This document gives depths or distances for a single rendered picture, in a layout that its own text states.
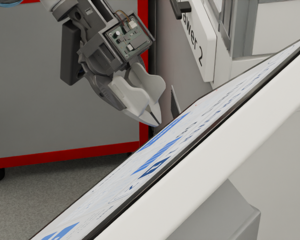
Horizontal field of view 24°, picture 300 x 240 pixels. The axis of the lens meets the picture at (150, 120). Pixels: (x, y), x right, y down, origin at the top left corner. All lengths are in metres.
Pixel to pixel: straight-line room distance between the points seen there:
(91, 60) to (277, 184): 0.66
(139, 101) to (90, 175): 1.38
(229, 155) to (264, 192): 0.80
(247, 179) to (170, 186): 0.81
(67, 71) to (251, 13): 0.34
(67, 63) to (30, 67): 0.98
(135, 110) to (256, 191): 0.58
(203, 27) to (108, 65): 0.41
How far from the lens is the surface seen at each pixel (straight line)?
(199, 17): 1.36
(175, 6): 1.42
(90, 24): 0.96
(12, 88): 2.04
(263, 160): 1.43
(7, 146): 2.19
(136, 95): 0.95
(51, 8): 0.96
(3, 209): 2.26
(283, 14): 1.21
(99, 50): 0.93
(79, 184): 2.29
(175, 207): 0.66
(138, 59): 1.00
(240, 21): 1.19
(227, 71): 1.25
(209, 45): 1.31
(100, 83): 0.96
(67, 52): 1.00
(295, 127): 1.39
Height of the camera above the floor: 1.67
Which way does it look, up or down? 42 degrees down
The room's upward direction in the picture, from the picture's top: straight up
